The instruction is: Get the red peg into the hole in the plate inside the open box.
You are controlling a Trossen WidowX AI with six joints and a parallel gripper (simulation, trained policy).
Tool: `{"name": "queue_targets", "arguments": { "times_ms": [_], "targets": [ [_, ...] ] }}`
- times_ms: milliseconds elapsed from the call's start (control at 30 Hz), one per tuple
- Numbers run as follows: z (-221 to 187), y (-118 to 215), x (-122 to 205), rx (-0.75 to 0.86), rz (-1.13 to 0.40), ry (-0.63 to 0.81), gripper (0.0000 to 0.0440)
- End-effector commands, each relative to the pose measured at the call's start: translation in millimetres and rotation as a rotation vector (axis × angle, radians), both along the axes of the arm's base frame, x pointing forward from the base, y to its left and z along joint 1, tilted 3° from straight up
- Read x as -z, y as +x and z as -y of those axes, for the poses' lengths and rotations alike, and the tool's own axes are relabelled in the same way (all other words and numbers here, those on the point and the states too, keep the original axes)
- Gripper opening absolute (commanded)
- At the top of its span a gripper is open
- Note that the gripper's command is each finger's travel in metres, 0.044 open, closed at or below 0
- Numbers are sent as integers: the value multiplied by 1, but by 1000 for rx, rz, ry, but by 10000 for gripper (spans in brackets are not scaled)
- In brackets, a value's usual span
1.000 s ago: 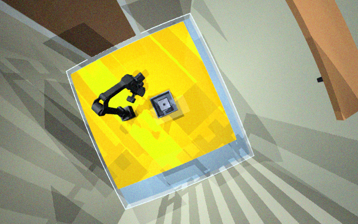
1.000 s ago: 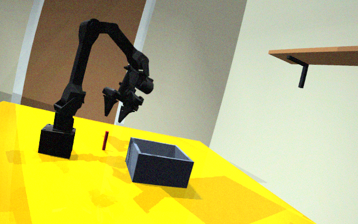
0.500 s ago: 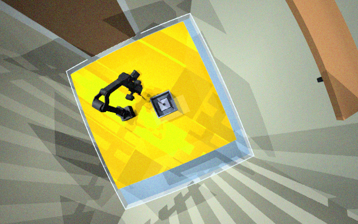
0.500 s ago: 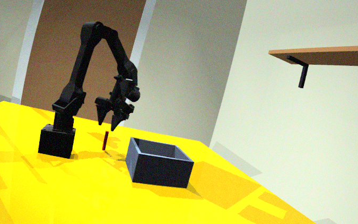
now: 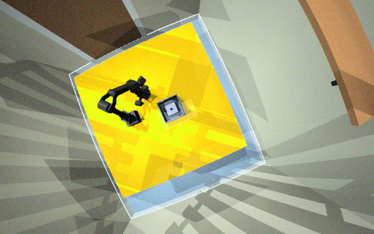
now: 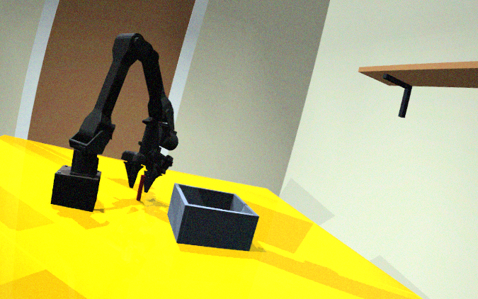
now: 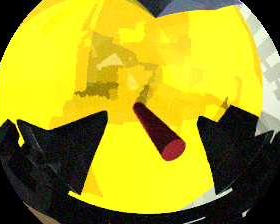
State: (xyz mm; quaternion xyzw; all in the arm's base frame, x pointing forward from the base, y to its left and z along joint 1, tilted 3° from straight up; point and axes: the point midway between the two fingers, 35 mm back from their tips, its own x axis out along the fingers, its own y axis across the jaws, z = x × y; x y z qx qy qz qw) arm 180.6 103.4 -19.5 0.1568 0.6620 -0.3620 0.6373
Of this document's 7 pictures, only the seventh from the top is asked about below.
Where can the dark red peg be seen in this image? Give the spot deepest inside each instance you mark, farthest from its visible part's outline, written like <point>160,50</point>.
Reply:
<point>167,142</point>

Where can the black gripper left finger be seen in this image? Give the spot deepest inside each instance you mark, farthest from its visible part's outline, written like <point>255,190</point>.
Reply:
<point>68,149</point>

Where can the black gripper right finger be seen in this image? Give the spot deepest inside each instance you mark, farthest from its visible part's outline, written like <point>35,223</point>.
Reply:
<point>228,152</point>

